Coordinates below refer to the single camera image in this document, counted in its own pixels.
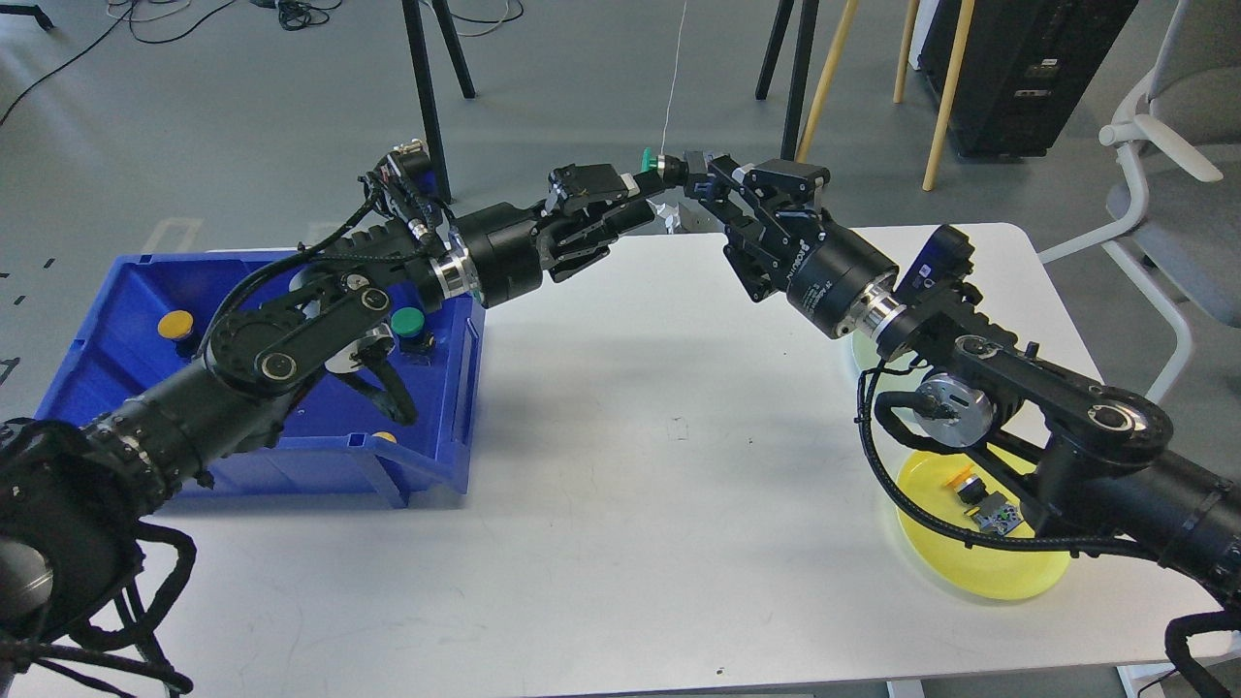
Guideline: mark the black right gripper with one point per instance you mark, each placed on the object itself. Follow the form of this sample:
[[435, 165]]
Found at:
[[832, 276]]

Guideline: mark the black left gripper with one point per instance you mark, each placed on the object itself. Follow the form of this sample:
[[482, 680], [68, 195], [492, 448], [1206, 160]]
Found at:
[[511, 249]]

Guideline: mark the green push button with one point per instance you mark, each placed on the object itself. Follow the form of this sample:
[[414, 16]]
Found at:
[[660, 173], [416, 342]]

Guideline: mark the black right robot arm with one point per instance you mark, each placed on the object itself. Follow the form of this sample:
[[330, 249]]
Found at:
[[1089, 463]]

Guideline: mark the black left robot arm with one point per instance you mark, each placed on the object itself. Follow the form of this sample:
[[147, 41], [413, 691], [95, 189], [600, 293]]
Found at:
[[86, 579]]

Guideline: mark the pale green plate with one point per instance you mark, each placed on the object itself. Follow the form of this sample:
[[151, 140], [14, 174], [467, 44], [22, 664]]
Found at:
[[863, 351]]

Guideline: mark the yellow plate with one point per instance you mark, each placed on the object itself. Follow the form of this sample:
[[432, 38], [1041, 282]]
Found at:
[[1002, 575]]

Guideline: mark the black tripod left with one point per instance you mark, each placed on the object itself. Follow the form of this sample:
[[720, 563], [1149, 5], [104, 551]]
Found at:
[[417, 43]]

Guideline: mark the black computer tower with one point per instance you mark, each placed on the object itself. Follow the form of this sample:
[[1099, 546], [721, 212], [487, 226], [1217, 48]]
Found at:
[[1026, 66]]

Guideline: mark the blue plastic bin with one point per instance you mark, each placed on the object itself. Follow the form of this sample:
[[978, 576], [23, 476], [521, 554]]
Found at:
[[327, 445]]

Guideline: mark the white office chair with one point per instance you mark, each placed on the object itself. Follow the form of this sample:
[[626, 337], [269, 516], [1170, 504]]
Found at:
[[1176, 210]]

